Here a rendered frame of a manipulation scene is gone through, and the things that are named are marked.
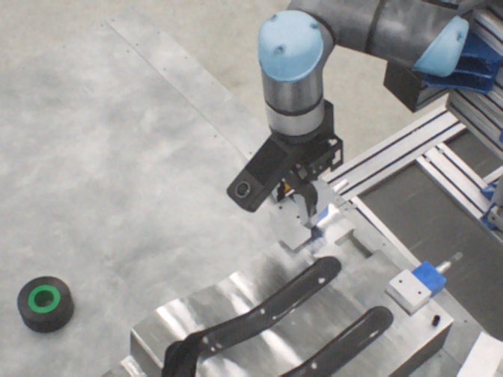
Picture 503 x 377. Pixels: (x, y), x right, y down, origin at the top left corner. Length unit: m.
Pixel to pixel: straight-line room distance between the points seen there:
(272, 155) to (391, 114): 1.54
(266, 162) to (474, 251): 1.11
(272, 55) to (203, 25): 1.86
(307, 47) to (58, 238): 0.62
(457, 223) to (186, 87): 0.86
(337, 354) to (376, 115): 1.48
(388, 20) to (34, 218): 0.70
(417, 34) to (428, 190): 1.21
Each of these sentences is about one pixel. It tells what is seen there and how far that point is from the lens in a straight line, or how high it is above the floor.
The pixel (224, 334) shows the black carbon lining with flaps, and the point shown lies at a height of 0.91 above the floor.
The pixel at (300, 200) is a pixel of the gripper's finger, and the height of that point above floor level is 1.01.
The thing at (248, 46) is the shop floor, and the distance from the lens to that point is 2.88.
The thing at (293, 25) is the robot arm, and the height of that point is 1.30.
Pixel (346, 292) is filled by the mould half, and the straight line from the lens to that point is 1.37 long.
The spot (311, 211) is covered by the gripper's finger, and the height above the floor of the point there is 1.01.
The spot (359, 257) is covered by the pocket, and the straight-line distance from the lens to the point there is 1.43.
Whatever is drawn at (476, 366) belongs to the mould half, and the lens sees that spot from 1.39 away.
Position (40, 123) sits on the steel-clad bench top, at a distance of 1.68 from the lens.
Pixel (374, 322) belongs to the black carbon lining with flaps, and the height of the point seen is 0.88.
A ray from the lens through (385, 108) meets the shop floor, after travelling 2.75.
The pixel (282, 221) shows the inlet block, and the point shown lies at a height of 0.95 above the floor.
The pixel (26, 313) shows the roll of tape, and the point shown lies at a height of 0.84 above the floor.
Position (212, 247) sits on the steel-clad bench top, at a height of 0.80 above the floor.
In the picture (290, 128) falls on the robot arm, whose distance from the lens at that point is 1.18.
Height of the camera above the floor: 2.08
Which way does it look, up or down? 55 degrees down
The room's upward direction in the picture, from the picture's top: 2 degrees clockwise
